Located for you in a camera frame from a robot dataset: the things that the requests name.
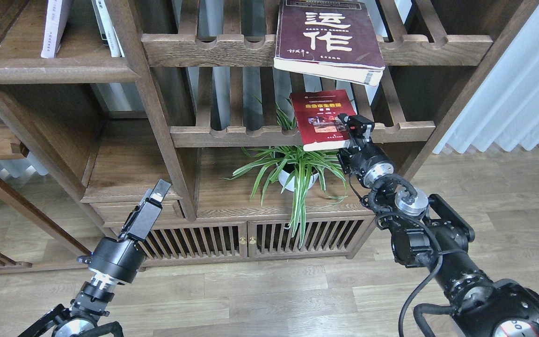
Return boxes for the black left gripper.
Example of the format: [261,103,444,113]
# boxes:
[78,179,171,283]

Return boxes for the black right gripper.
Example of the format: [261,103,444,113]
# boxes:
[337,114,395,188]

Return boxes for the red paperback book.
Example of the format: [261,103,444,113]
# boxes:
[289,89,356,152]

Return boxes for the white lavender paperback book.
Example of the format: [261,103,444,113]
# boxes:
[41,0,73,59]

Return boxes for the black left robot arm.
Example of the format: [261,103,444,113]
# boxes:
[20,179,171,337]

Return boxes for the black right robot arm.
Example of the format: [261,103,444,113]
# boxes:
[337,113,539,337]

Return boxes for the white upright books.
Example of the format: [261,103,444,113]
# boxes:
[92,0,124,57]

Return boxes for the green spider plant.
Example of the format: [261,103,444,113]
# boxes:
[225,96,378,249]

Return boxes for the dark red thick book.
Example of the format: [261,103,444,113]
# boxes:
[274,0,385,86]

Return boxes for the white plant pot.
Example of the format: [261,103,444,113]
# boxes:
[278,164,320,192]

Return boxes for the dark wooden bookshelf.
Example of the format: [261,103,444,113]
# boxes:
[0,0,539,266]

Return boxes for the white pleated curtain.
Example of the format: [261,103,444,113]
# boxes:
[434,6,539,154]

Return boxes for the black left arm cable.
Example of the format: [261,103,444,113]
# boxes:
[78,321,125,337]

